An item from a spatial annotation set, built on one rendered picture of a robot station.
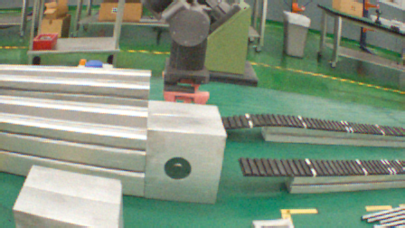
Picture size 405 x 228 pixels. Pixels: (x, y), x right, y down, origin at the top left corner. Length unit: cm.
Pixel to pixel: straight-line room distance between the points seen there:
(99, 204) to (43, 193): 6
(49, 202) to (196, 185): 26
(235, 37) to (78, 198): 86
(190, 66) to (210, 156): 22
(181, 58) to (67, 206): 42
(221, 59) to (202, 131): 65
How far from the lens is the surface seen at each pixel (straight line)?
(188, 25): 65
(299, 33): 570
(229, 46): 118
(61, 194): 39
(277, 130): 80
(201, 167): 56
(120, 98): 74
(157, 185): 57
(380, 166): 72
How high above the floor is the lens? 108
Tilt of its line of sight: 20 degrees down
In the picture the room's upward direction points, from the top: 7 degrees clockwise
